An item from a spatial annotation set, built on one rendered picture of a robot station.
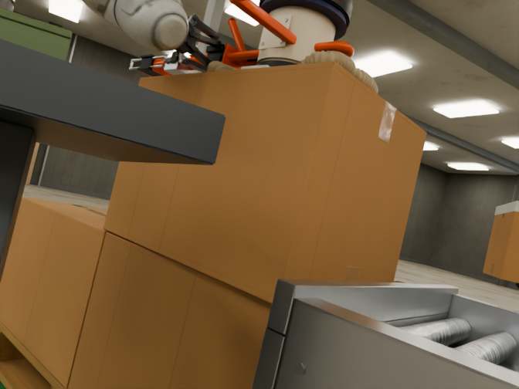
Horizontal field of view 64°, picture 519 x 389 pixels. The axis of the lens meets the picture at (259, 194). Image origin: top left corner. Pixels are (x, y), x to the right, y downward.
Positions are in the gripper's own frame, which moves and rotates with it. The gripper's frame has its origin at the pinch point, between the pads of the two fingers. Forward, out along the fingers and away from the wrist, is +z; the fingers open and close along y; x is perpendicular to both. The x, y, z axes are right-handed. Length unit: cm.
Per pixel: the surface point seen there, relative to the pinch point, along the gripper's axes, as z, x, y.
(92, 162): 462, -973, 26
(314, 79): -23, 50, 16
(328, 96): -22, 53, 18
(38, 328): -22, -26, 85
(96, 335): -21, 3, 76
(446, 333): 10, 70, 54
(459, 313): 29, 67, 52
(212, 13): 178, -244, -138
